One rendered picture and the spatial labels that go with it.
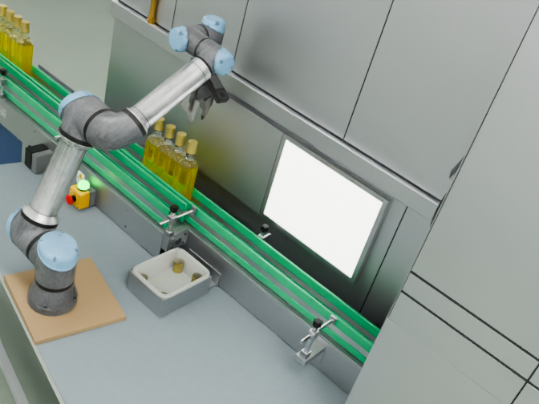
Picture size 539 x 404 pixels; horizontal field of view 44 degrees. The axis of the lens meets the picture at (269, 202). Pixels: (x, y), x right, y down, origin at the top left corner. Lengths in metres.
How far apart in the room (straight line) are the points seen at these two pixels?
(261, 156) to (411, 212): 0.58
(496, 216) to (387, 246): 0.69
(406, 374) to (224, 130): 1.09
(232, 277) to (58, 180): 0.68
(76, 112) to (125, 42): 0.84
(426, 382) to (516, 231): 0.49
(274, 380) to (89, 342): 0.58
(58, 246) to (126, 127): 0.42
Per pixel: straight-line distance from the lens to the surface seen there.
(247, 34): 2.28
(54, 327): 2.14
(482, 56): 1.84
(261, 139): 2.28
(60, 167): 2.04
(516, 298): 1.55
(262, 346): 2.23
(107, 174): 2.54
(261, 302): 2.26
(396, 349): 1.77
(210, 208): 2.41
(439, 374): 1.74
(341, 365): 2.15
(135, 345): 2.13
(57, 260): 2.03
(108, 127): 1.90
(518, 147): 1.44
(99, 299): 2.23
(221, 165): 2.44
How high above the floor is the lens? 2.32
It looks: 33 degrees down
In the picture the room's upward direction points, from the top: 17 degrees clockwise
